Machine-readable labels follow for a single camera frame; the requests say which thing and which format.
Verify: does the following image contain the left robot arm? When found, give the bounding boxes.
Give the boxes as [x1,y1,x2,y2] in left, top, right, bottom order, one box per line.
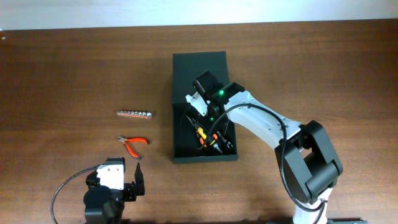
[83,157,145,224]

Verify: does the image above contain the yellow black screwdriver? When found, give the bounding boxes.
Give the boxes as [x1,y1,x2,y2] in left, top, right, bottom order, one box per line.
[197,128,223,154]

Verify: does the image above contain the silver combination wrench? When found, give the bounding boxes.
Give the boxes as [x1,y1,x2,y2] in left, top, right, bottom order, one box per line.
[216,131,233,149]

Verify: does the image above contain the small red cutting pliers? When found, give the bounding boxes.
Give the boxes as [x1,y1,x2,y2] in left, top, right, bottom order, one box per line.
[118,136,150,160]

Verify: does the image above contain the orange socket bit rail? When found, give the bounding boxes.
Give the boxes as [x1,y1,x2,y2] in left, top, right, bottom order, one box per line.
[116,110,152,119]

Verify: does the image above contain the dark green open box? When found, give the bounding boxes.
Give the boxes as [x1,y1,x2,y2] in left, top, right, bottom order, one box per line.
[171,52,239,164]

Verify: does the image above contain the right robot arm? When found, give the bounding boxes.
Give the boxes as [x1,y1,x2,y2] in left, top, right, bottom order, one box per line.
[186,72,343,223]

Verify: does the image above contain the orange black needle-nose pliers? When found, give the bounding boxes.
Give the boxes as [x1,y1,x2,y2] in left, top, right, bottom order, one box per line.
[186,115,202,139]

